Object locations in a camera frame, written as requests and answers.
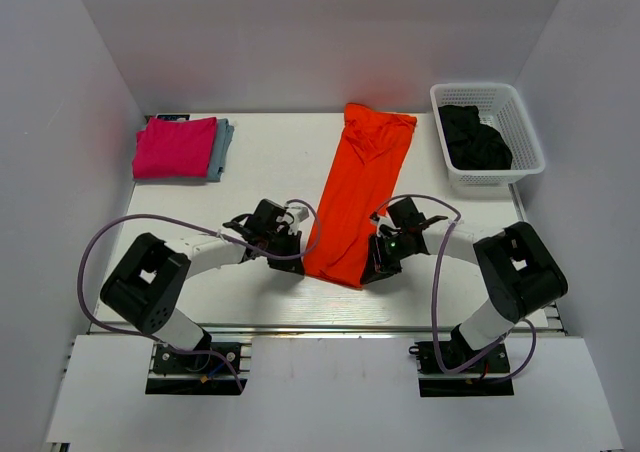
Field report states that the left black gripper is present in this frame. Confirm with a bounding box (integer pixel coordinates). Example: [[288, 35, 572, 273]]
[[262, 228, 305, 275]]

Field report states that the white plastic basket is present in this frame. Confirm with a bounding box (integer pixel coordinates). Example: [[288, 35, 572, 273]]
[[430, 82, 545, 186]]

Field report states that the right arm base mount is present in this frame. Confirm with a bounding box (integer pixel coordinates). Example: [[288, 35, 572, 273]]
[[406, 331, 516, 399]]

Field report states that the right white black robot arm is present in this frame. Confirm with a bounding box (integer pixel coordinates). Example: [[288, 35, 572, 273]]
[[360, 194, 568, 374]]

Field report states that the black t shirt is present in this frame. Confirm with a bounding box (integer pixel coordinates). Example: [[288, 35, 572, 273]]
[[438, 105, 513, 170]]

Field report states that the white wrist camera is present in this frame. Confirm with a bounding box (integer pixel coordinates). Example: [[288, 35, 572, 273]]
[[370, 212, 397, 237], [276, 205, 309, 236]]

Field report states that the folded grey blue t shirt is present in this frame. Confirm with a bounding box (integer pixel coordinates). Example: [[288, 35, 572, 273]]
[[206, 118, 235, 182]]

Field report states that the folded pink t shirt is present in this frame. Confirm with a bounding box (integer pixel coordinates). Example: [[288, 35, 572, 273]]
[[132, 117, 217, 180]]

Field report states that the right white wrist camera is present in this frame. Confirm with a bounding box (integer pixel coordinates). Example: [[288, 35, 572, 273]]
[[370, 212, 397, 237]]

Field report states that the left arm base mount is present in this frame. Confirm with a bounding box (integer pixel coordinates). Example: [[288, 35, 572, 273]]
[[145, 342, 251, 396]]

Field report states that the dark blue label plate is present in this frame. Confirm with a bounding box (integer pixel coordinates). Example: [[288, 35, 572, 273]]
[[155, 114, 190, 122]]

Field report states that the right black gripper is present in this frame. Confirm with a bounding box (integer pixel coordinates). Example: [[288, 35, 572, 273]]
[[361, 231, 412, 284]]

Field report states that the orange t shirt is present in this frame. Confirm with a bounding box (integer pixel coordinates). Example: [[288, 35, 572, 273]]
[[303, 103, 417, 288]]

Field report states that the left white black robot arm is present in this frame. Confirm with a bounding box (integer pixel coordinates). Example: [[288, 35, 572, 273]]
[[100, 199, 315, 371]]

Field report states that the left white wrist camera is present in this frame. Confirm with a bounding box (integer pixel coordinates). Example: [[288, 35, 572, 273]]
[[276, 205, 309, 236]]

